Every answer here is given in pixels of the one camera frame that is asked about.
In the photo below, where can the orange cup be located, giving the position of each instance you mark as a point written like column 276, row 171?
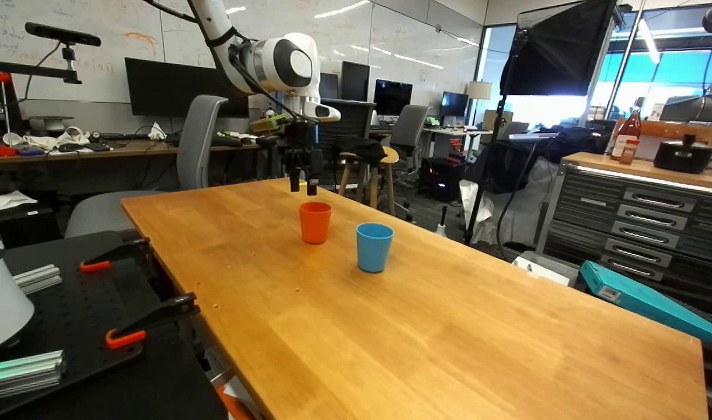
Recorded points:
column 315, row 224

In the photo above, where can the stack of papers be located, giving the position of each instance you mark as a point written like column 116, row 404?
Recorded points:
column 6, row 200

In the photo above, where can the wooden stool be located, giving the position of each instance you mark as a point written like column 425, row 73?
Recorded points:
column 385, row 175

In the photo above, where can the grey tool drawer cabinet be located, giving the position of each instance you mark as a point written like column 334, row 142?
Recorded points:
column 642, row 227

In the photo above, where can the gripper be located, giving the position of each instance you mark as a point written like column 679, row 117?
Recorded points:
column 297, row 137

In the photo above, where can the white plastic sheet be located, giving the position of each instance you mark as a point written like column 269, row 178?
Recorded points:
column 478, row 210

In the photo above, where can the blue cup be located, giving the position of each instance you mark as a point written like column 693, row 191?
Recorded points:
column 374, row 249

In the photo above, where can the black cloth bundle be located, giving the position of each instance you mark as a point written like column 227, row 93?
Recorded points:
column 362, row 149

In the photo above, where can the row of monitors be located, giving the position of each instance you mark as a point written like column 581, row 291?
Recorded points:
column 391, row 96

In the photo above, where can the aluminium extrusion bars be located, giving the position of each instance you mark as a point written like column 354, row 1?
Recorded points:
column 23, row 373
column 38, row 279

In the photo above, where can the white box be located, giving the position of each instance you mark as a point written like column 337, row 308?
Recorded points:
column 543, row 268

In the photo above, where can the camera on mount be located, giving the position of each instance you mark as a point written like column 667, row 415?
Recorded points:
column 61, row 34

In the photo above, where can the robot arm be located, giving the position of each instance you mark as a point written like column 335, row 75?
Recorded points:
column 286, row 61

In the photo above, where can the small spice jar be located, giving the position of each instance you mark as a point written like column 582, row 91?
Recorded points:
column 628, row 151

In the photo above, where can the long teal box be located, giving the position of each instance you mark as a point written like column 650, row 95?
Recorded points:
column 648, row 300

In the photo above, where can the large black monitor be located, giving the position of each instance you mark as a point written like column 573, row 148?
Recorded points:
column 169, row 87

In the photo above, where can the black computer tower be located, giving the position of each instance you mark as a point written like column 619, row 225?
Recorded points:
column 440, row 179

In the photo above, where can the black pot with lid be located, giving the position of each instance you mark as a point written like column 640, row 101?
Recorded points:
column 683, row 156

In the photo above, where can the red sauce bottle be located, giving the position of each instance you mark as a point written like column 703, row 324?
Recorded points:
column 629, row 131

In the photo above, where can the black clamp with orange tip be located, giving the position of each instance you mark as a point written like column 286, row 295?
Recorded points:
column 119, row 252
column 154, row 318

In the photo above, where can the wooden desk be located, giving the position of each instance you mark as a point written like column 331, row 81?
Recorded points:
column 99, row 153

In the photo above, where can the red clamp stand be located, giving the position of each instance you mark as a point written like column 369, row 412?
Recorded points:
column 4, row 111

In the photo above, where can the white shade table lamp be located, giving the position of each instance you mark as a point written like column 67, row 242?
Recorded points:
column 479, row 90

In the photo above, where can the whiteboard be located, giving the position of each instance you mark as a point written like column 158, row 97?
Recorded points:
column 111, row 29

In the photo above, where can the grey office chair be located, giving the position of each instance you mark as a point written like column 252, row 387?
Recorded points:
column 201, row 146
column 408, row 125

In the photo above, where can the black mesh office chair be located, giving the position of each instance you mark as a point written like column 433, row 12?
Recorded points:
column 350, row 119

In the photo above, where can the softbox light on stand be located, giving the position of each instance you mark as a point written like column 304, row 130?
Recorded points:
column 557, row 52

